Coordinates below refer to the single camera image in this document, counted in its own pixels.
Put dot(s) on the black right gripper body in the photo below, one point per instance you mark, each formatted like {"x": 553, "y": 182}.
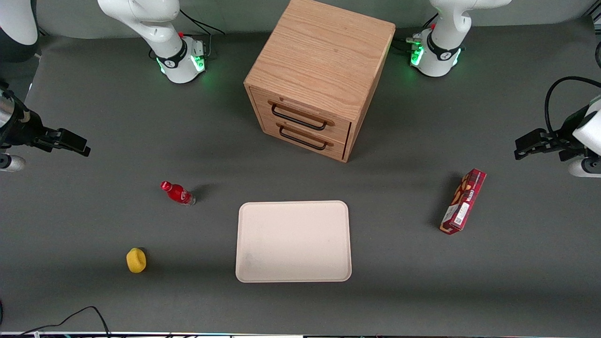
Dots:
{"x": 26, "y": 130}

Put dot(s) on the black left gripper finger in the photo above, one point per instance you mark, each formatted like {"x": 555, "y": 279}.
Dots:
{"x": 533, "y": 139}
{"x": 533, "y": 152}

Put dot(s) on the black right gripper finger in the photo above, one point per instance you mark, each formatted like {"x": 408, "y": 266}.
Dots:
{"x": 65, "y": 148}
{"x": 68, "y": 137}

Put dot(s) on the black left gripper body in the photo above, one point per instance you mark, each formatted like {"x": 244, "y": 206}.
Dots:
{"x": 566, "y": 133}

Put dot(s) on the wooden drawer with shallow tray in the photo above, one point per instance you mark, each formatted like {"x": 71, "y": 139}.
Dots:
{"x": 338, "y": 129}

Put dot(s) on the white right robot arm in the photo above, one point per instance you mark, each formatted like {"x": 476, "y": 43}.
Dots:
{"x": 164, "y": 37}

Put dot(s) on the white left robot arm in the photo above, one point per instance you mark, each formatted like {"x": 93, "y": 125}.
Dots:
{"x": 441, "y": 56}

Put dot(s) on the wooden drawer front panel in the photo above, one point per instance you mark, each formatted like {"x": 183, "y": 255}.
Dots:
{"x": 272, "y": 129}

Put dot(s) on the wooden drawer cabinet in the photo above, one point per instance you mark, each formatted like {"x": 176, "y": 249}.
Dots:
{"x": 324, "y": 51}

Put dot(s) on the red snack box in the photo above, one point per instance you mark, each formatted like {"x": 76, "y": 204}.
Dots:
{"x": 462, "y": 204}

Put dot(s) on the red soda bottle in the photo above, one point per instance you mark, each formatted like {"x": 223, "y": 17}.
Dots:
{"x": 178, "y": 193}

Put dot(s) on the yellow lemon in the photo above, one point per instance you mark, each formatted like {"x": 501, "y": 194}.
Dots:
{"x": 136, "y": 261}

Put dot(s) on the beige rectangular tray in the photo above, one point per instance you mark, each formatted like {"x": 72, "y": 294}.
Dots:
{"x": 293, "y": 241}

